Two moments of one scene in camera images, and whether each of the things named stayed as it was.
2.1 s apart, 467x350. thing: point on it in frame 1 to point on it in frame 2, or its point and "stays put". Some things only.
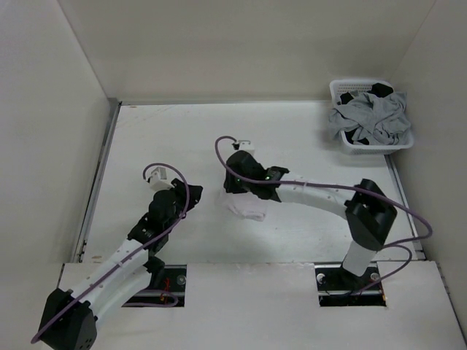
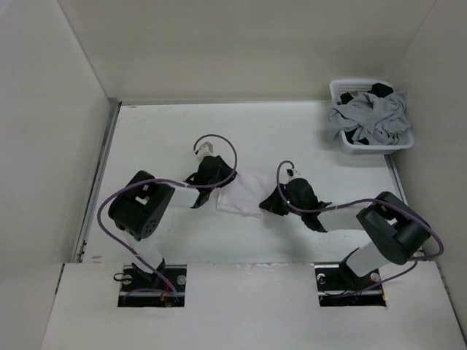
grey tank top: x=381 y=120 stays put
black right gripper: x=233 y=187 to x=271 y=203
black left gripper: x=190 y=197 to x=225 y=170
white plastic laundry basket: x=338 y=87 stays put
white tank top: x=245 y=205 stays put
